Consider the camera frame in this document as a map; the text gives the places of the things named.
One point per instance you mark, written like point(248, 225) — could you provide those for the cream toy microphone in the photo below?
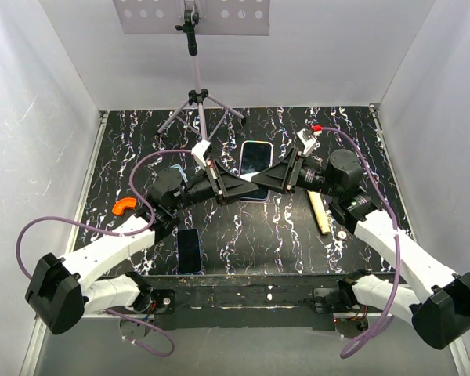
point(319, 212)

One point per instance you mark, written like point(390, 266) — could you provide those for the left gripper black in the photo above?
point(226, 183)

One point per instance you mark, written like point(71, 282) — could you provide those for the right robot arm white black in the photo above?
point(429, 296)

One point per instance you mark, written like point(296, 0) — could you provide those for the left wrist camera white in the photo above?
point(201, 152)

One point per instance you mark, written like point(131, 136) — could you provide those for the orange curved piece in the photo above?
point(124, 205)

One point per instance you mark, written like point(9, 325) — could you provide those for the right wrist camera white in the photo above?
point(309, 138)

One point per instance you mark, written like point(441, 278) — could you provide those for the black phone without case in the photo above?
point(189, 253)

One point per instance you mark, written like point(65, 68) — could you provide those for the aluminium front rail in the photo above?
point(234, 326)

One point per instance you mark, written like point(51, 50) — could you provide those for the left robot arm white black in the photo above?
point(63, 289)

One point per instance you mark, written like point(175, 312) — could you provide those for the music stand with tripod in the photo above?
point(193, 18)

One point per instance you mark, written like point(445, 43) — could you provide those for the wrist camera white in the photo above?
point(309, 138)
point(201, 152)

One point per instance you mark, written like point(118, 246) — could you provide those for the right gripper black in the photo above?
point(283, 175)

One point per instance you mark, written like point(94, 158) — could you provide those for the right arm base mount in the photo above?
point(335, 300)

